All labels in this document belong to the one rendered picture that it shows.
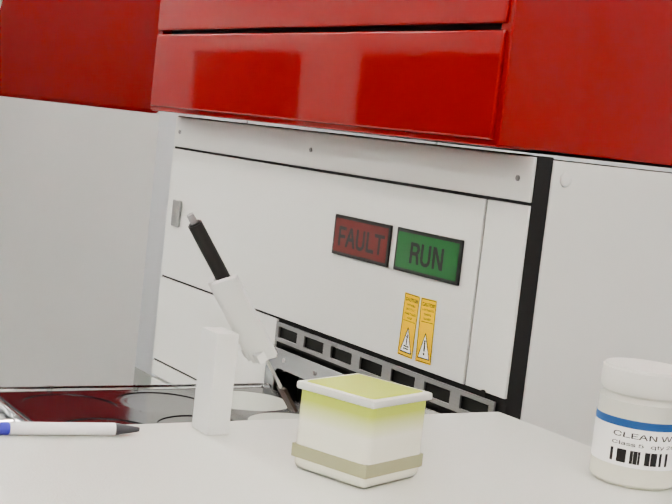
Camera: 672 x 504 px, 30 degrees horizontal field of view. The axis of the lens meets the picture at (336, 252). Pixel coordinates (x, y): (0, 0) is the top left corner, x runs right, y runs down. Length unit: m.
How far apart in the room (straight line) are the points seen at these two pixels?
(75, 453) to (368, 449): 0.22
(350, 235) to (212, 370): 0.50
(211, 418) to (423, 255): 0.42
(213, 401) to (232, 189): 0.76
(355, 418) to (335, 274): 0.61
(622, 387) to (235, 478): 0.32
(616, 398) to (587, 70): 0.39
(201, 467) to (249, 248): 0.79
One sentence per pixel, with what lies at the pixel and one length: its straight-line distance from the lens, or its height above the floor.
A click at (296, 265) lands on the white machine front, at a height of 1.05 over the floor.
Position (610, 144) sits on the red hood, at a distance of 1.31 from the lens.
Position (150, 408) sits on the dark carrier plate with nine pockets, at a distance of 1.40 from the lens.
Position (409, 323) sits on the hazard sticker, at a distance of 1.39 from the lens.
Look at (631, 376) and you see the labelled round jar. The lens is 1.03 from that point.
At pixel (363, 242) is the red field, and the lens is 1.46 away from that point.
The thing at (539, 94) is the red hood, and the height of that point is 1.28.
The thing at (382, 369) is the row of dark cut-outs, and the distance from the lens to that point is 1.42.
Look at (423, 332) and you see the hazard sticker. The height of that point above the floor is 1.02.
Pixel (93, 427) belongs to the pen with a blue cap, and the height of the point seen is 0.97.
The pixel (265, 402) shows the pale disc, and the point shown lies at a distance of 1.48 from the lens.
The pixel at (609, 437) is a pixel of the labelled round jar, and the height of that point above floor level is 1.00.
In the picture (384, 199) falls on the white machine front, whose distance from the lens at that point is 1.44.
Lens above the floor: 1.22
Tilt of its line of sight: 5 degrees down
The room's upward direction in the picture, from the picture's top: 6 degrees clockwise
